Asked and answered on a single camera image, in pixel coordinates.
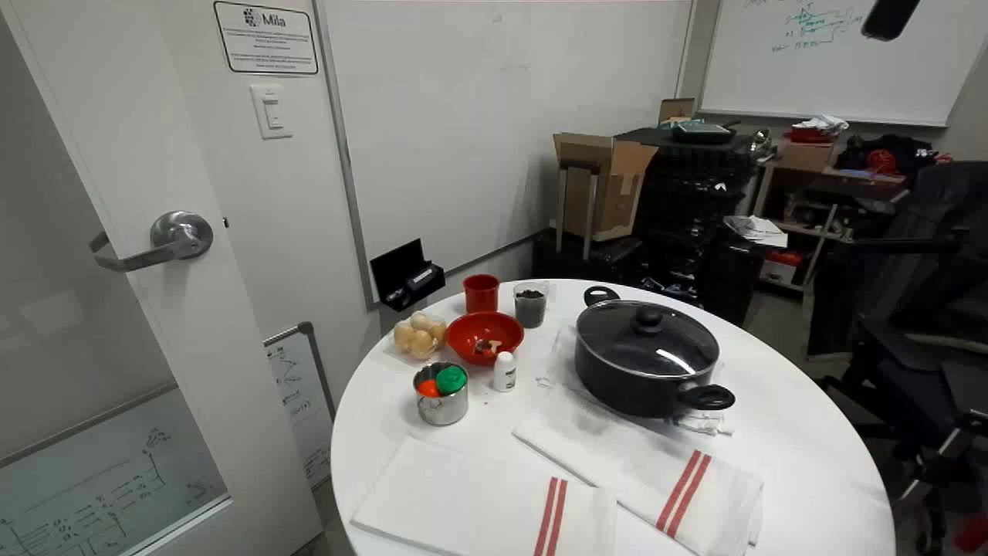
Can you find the framed whiteboard with writing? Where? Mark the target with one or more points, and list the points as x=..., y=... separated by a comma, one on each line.
x=822, y=71

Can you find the large wall whiteboard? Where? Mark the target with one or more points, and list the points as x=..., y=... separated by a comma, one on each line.
x=466, y=125

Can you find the black marker holder box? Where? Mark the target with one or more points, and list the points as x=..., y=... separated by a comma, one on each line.
x=405, y=273

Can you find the small leaning whiteboard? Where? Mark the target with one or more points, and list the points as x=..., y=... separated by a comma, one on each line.
x=300, y=404

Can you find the red bowl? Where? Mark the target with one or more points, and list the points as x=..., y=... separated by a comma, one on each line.
x=483, y=339

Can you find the clear plastic wrapper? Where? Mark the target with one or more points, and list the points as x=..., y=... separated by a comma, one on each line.
x=719, y=421

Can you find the white cloth pile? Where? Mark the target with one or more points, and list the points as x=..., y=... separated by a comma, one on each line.
x=819, y=128

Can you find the white light switch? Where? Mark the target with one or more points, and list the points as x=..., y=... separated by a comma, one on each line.
x=269, y=111

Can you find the metal tin can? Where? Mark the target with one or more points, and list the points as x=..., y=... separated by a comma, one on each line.
x=442, y=410

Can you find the large cardboard box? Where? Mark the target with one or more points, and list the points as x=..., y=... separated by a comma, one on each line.
x=608, y=179

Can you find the small cardboard box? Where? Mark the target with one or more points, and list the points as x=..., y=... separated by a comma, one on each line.
x=679, y=110

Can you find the small white bottle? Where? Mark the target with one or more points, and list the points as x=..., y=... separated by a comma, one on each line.
x=504, y=373

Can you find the white wall sign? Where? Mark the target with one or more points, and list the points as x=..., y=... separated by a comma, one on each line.
x=267, y=35

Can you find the glass pot lid black knob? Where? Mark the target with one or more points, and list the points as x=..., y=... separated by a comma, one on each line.
x=637, y=342

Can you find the beige garlic bulbs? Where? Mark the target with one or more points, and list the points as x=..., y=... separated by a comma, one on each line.
x=420, y=339

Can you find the black cooking pot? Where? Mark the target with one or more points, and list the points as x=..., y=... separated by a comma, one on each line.
x=629, y=398

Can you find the wooden shelf unit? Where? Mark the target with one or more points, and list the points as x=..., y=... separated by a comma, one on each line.
x=822, y=206

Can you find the black office chair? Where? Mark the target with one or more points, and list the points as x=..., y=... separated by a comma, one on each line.
x=906, y=310

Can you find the black bag with red patch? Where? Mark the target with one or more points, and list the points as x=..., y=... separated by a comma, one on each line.
x=898, y=157

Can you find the cardboard box on shelf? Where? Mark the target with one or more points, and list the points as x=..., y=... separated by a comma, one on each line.
x=807, y=157

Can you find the red cup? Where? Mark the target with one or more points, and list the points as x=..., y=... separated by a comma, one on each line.
x=480, y=294

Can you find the black equipment cart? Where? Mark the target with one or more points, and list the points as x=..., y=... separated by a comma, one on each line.
x=689, y=216

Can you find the white container red lid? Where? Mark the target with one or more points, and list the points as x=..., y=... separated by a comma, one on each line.
x=782, y=270

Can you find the grey cup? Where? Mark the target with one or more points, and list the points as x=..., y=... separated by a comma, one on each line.
x=529, y=306

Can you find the white paper sheets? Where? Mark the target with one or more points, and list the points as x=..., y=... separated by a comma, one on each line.
x=761, y=231

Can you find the white door with glass panel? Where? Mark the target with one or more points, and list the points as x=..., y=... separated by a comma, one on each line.
x=102, y=125

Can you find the white towel red stripes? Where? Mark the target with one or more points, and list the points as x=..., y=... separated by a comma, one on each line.
x=451, y=497
x=637, y=464

